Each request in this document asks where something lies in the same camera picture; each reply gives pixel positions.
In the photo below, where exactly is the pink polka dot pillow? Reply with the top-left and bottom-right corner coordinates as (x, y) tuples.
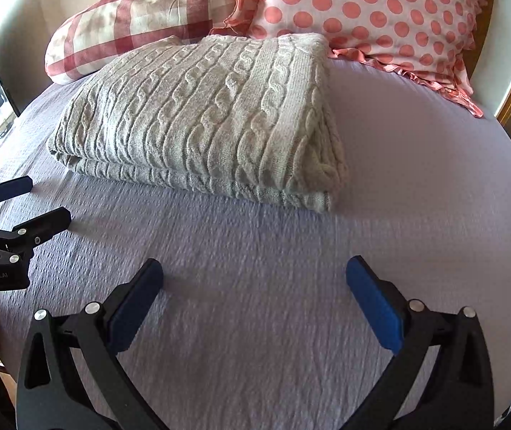
(214, 0), (494, 118)

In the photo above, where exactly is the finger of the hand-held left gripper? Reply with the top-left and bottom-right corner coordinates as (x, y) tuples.
(0, 176), (33, 216)
(0, 207), (72, 264)

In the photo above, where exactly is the red plaid pillow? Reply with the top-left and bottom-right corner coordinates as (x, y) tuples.
(44, 0), (238, 85)

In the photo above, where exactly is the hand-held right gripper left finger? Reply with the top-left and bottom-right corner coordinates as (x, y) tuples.
(15, 258), (172, 430)

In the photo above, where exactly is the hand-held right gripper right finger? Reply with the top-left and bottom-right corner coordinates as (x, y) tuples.
(346, 255), (496, 430)

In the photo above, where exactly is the cream cable-knit blanket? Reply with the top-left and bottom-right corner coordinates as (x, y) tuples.
(47, 33), (349, 212)

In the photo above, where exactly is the lavender bed sheet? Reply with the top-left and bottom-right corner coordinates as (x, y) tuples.
(0, 59), (511, 430)

